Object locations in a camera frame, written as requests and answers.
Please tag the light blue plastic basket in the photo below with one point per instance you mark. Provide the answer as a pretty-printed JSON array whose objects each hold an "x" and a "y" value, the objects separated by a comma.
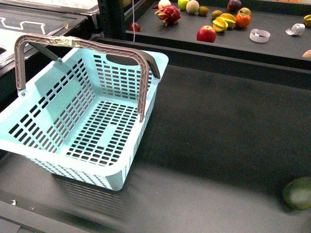
[{"x": 78, "y": 118}]

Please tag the red green mango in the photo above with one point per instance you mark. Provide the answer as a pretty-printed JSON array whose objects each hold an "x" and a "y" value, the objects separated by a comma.
[{"x": 245, "y": 11}]

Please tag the small dark red fruit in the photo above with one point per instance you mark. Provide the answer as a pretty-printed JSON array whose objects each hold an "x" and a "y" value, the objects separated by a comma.
[{"x": 135, "y": 27}]

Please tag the large red apple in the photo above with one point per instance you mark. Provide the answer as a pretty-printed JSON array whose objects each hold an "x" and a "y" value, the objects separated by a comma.
[{"x": 206, "y": 34}]

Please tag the pink dragon fruit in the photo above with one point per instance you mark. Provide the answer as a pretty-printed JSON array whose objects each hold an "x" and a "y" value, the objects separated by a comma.
[{"x": 169, "y": 14}]

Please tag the yellow starfruit front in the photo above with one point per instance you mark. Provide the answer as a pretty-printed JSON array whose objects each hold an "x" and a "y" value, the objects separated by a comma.
[{"x": 219, "y": 24}]

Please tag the yellow starfruit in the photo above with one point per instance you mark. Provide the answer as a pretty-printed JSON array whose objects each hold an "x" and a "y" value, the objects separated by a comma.
[
  {"x": 230, "y": 19},
  {"x": 307, "y": 20},
  {"x": 219, "y": 24}
]

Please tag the white round fruit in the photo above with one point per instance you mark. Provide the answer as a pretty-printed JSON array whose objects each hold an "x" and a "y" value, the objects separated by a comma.
[{"x": 163, "y": 3}]

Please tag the green apple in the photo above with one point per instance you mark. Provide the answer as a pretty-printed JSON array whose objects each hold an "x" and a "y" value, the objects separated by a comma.
[{"x": 182, "y": 4}]

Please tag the beige round melon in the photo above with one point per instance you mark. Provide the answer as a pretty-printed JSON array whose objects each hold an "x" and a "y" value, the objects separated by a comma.
[{"x": 192, "y": 6}]

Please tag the olive brown kiwi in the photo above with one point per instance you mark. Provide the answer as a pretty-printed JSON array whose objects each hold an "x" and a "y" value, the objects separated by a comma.
[{"x": 215, "y": 14}]

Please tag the yellow starfruit behind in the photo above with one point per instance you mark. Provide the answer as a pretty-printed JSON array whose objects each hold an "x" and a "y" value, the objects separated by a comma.
[{"x": 230, "y": 19}]

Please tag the orange persimmon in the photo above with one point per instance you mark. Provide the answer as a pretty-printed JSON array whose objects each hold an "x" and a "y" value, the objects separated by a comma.
[{"x": 242, "y": 20}]

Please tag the purple passion fruit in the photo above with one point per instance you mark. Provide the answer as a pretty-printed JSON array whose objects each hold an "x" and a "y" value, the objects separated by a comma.
[{"x": 234, "y": 5}]

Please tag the black fruit display tray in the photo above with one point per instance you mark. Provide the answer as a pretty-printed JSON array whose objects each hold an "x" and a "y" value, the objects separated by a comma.
[{"x": 264, "y": 40}]

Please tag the green avocado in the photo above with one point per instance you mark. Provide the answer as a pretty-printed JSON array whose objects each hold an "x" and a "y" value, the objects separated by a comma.
[{"x": 297, "y": 194}]

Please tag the pale peach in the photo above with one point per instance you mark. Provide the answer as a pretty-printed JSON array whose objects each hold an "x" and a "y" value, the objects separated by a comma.
[{"x": 307, "y": 54}]

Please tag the small white tape roll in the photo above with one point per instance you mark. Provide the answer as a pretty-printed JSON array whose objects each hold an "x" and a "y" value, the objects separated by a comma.
[{"x": 296, "y": 29}]

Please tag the glass top freezer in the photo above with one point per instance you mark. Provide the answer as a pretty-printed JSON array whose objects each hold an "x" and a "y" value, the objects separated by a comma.
[{"x": 44, "y": 17}]

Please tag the yellow starfruit far right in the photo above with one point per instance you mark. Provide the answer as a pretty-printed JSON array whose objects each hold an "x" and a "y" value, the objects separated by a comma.
[{"x": 307, "y": 20}]

